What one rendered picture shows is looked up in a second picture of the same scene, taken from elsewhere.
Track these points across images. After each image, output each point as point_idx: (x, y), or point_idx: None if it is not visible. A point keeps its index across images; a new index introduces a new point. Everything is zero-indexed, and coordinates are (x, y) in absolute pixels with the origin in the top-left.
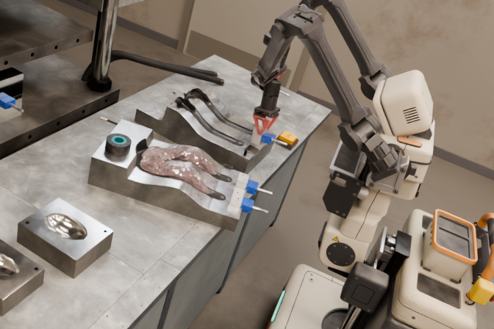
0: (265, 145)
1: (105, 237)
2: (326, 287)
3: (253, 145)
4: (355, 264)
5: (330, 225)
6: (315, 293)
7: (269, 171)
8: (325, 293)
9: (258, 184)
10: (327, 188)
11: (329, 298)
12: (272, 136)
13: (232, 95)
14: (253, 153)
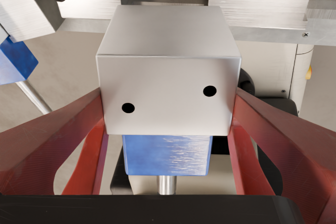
0: (285, 28)
1: None
2: (276, 50)
3: None
4: (131, 187)
5: (144, 180)
6: (255, 41)
7: (244, 28)
8: (263, 52)
9: (15, 82)
10: None
11: (256, 59)
12: (166, 168)
13: None
14: None
